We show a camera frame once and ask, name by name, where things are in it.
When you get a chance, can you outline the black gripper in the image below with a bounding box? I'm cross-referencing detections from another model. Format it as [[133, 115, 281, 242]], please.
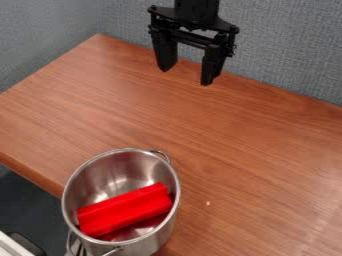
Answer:
[[148, 0, 239, 86]]

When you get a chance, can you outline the white object bottom left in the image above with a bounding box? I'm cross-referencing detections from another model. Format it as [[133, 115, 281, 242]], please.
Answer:
[[0, 230, 46, 256]]

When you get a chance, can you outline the red rectangular block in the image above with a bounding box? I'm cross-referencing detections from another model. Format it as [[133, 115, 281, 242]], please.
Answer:
[[76, 182, 172, 237]]

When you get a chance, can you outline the stainless steel pot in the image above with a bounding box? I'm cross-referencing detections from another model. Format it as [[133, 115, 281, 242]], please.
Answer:
[[61, 148, 180, 256]]

